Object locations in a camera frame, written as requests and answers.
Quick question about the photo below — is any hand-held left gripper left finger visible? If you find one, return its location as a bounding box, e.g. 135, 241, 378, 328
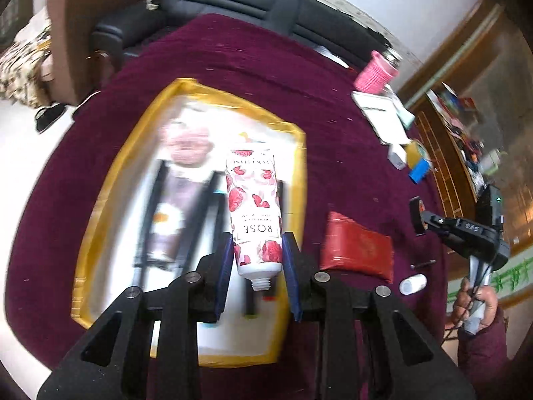
37, 232, 235, 400

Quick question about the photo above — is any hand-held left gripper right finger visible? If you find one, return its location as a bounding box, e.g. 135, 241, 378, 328
282, 231, 477, 400

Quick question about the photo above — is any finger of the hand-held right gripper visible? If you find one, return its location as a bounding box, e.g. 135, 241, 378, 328
421, 212, 459, 237

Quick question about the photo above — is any black round case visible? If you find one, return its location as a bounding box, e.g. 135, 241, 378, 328
410, 198, 427, 237

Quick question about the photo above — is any rose print cream tube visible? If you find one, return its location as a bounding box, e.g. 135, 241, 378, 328
225, 147, 284, 291

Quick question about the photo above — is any yellow rimmed white tray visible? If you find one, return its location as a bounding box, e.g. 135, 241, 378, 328
71, 78, 309, 369

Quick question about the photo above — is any person's right hand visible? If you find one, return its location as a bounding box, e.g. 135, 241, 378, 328
452, 277, 499, 334

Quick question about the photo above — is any blue sponge block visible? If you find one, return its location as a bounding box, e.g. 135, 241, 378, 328
409, 159, 432, 185

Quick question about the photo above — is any small white bottle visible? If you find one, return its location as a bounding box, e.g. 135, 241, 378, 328
398, 274, 428, 295

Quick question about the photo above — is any red pouch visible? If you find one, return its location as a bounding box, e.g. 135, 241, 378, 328
320, 211, 394, 283

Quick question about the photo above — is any white cup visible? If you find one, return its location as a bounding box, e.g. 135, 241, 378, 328
479, 150, 500, 173

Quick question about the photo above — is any wooden glass cabinet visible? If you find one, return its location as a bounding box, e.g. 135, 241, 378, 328
397, 0, 533, 259

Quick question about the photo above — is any small white box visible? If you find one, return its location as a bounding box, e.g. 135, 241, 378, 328
388, 144, 408, 170

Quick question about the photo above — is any daisy print tube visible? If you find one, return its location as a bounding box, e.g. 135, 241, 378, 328
148, 162, 209, 261

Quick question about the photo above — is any maroon velvet tablecloth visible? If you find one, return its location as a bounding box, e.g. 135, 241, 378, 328
8, 12, 454, 400

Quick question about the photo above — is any white notebook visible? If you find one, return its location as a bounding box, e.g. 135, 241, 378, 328
351, 90, 412, 146

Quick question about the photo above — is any pink ribbed cup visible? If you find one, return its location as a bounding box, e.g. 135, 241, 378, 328
354, 50, 397, 93

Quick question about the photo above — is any black shoe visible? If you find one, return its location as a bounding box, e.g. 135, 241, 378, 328
34, 103, 68, 133

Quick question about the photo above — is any brown chair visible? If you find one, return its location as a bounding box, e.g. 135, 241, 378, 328
46, 0, 167, 107

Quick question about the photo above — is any floral patterned cloth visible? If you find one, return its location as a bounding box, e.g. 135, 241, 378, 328
0, 23, 55, 107

